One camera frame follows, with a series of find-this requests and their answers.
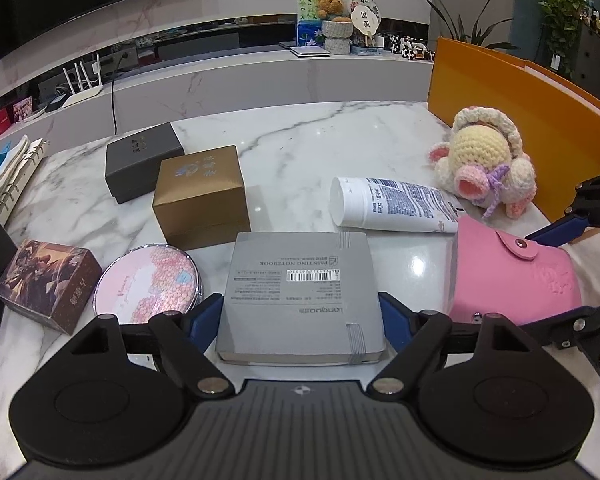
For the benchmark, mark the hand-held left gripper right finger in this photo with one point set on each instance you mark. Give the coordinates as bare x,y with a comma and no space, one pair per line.
392,317

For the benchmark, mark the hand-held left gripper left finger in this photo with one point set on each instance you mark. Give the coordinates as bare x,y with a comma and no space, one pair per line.
207,317

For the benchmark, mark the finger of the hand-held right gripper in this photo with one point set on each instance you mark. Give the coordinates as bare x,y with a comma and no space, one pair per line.
587,317
555,232

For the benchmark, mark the pink card wallet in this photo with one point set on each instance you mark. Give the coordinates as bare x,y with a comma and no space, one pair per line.
500,280

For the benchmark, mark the grey notebook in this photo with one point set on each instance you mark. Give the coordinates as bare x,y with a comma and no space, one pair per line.
300,285

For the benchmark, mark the gold box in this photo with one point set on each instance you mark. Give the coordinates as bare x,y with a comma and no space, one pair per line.
200,210

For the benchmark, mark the orange cardboard box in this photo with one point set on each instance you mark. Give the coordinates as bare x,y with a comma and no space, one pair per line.
530,105

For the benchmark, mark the illustrated card box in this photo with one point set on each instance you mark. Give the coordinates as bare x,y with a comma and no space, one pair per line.
45,280

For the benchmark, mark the round pink floral tin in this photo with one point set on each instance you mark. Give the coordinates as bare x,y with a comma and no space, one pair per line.
145,280

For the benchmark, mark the cream crochet doll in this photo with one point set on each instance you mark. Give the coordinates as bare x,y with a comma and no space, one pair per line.
480,147

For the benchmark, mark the white tube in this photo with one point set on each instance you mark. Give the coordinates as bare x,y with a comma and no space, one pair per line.
380,202

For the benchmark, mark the dark grey box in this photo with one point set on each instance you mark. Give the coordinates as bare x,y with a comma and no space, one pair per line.
140,160

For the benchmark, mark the steel cabinet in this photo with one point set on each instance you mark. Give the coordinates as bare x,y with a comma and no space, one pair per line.
597,65

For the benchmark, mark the hanging vine plant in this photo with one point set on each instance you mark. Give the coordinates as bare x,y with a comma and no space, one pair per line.
562,15

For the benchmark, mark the potted orchid plant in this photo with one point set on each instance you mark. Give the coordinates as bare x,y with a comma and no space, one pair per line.
467,25

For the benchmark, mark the checkered toy car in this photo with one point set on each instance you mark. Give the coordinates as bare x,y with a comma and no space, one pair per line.
410,49

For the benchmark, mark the white marble tv stand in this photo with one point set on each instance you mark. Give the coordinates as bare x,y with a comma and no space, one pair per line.
260,85

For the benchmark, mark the white router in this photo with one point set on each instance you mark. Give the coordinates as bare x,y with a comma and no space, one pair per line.
82,95

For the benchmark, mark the small black device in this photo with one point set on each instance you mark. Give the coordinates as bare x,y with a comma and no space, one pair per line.
56,104

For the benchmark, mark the small photo card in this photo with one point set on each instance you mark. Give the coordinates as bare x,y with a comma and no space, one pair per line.
23,109

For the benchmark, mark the round paper fan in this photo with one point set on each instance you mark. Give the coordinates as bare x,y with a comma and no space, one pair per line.
366,17

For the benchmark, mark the brown teddy bear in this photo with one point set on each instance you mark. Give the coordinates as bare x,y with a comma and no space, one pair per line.
330,6

